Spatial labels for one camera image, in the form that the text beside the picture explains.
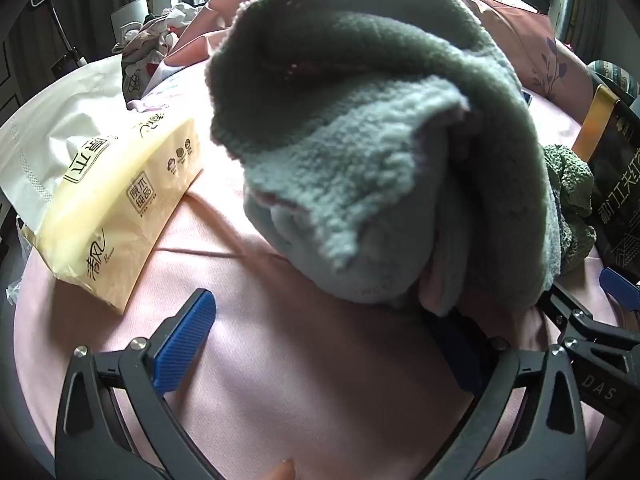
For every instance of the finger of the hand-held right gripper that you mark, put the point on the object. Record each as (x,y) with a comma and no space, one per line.
(600,337)
(620,285)

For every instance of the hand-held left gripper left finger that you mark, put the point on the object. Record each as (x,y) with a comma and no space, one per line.
(185,340)

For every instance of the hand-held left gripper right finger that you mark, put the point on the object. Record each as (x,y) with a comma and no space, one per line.
(452,352)

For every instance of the green knitted cloth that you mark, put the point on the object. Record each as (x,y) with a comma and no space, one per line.
(570,180)

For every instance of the green fleece towel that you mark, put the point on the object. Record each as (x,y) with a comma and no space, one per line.
(375,110)

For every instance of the person's left hand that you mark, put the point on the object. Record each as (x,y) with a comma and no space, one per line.
(281,472)

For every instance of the black and gold tin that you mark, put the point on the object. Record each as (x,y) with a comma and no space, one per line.
(620,185)

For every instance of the pink bed sheet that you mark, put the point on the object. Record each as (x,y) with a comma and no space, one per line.
(300,385)

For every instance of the yellow tissue pack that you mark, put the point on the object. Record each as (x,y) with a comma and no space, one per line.
(115,210)

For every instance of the clear plastic bag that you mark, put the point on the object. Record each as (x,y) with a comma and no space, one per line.
(15,280)

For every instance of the striped cushion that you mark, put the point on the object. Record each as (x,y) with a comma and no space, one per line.
(615,75)

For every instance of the white packaging bag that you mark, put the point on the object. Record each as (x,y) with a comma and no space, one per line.
(50,125)

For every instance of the pink leaf-print pillow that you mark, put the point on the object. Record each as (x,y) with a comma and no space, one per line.
(525,45)

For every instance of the pile of printed clothes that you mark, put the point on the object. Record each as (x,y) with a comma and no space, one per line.
(145,55)

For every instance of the grey curtain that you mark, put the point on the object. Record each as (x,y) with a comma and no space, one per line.
(572,0)

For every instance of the white cylinder appliance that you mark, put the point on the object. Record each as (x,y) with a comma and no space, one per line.
(130,15)

